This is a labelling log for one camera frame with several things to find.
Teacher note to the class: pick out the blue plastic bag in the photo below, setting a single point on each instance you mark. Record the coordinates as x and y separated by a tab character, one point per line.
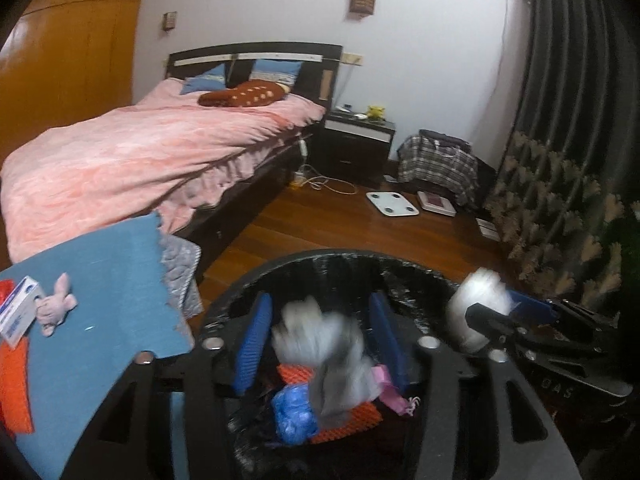
293	415

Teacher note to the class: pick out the pink face mask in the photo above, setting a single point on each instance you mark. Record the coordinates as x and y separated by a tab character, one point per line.
390	395

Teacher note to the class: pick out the blue pillow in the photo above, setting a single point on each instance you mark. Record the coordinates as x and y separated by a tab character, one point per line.
277	71
212	80

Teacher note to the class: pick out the blue table cloth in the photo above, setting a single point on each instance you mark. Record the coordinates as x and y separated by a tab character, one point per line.
123	308

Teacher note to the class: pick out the wooden wardrobe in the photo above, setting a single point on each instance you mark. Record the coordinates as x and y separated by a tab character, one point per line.
65	61

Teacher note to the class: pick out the yellow plush toy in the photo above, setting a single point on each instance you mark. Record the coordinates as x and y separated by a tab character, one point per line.
376	113

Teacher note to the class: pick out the brown dotted pillow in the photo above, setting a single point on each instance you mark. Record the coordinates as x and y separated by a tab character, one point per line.
251	93

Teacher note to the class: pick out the right wall lamp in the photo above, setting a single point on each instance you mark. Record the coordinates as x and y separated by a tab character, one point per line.
361	7

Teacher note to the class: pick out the white tissue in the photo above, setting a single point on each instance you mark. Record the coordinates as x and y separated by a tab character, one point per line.
479	298

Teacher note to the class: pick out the black trash bin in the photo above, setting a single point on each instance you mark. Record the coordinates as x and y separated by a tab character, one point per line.
343	282

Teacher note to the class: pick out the black white nightstand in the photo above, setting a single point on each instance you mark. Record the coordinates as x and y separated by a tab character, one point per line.
352	149

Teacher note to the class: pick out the left blue pillow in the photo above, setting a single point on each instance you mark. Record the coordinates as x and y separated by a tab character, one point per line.
212	80

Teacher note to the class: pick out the pink bed duvet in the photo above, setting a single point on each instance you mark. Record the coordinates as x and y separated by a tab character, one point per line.
165	154

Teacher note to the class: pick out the white blue carton box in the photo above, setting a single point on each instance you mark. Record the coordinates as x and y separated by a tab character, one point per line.
18	311

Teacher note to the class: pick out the plaid shirt on chair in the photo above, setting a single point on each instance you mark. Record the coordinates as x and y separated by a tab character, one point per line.
436	158

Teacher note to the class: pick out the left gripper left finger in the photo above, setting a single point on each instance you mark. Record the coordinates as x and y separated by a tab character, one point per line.
166	415

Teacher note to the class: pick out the wall lamp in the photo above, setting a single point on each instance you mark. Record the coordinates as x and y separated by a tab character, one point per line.
169	21
361	7

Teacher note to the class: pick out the left wall lamp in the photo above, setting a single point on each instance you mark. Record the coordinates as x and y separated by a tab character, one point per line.
169	21

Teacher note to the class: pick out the grey sock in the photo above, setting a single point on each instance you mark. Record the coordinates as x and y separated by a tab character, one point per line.
333	345

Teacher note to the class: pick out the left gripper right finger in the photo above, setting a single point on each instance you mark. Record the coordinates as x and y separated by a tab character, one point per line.
390	344

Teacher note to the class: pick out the dark patterned curtain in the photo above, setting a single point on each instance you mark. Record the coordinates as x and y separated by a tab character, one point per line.
566	198

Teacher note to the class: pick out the white bathroom scale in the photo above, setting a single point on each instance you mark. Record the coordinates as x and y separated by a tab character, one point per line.
392	204

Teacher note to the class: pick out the red plastic bag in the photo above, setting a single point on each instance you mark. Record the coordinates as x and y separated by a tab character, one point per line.
6	287

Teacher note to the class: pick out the orange knitted cloth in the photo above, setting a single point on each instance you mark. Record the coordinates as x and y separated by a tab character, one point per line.
357	419
15	409

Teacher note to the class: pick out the right blue pillow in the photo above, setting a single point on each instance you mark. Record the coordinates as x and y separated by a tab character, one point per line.
277	71

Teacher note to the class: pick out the pink tissue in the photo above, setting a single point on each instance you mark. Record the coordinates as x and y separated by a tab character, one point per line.
51	311

